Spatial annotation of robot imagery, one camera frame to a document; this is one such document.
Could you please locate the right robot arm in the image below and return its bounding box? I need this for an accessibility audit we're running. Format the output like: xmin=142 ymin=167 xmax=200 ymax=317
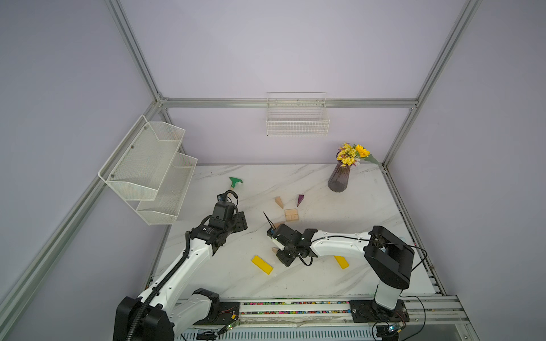
xmin=267 ymin=224 xmax=415 ymax=311

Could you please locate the yellow flower bouquet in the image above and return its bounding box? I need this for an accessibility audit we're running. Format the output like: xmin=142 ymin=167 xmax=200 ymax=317
xmin=336 ymin=143 xmax=381 ymax=167

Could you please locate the white wire wall basket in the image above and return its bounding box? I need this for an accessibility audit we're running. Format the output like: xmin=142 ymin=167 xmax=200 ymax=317
xmin=266 ymin=92 xmax=330 ymax=137

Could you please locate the wooden rectangular block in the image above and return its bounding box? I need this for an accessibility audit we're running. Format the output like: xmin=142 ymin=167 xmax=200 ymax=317
xmin=284 ymin=209 xmax=299 ymax=216
xmin=285 ymin=215 xmax=299 ymax=222

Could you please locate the dark ribbed vase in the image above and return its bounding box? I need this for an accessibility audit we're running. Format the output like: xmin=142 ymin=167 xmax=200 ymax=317
xmin=328 ymin=163 xmax=351 ymax=193

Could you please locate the aluminium front rail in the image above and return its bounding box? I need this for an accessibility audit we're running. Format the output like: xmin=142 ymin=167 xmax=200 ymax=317
xmin=111 ymin=295 xmax=481 ymax=341

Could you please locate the yellow block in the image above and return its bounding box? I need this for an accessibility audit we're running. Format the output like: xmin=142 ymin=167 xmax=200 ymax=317
xmin=334 ymin=256 xmax=350 ymax=269
xmin=251 ymin=255 xmax=274 ymax=275

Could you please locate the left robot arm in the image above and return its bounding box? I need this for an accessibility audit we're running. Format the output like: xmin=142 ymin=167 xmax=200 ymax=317
xmin=113 ymin=195 xmax=247 ymax=340

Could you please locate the yellow block left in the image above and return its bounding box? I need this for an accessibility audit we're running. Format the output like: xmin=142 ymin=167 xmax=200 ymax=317
xmin=251 ymin=255 xmax=274 ymax=275

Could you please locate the yellow block right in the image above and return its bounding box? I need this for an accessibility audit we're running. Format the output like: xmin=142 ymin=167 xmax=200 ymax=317
xmin=334 ymin=256 xmax=350 ymax=269

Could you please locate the green toy hammer wooden handle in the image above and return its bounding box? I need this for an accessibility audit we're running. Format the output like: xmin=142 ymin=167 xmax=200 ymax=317
xmin=229 ymin=177 xmax=244 ymax=190

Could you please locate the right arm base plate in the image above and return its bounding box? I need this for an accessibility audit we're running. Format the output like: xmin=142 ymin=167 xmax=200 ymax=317
xmin=349 ymin=299 xmax=410 ymax=323

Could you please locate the white two-tier mesh shelf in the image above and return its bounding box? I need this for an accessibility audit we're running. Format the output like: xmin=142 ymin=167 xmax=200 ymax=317
xmin=98 ymin=116 xmax=198 ymax=225

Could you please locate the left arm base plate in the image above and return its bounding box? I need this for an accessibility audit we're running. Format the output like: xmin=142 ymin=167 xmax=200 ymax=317
xmin=192 ymin=301 xmax=241 ymax=326

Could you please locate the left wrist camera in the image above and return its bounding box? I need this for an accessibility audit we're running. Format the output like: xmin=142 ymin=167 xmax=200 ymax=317
xmin=217 ymin=190 xmax=239 ymax=207

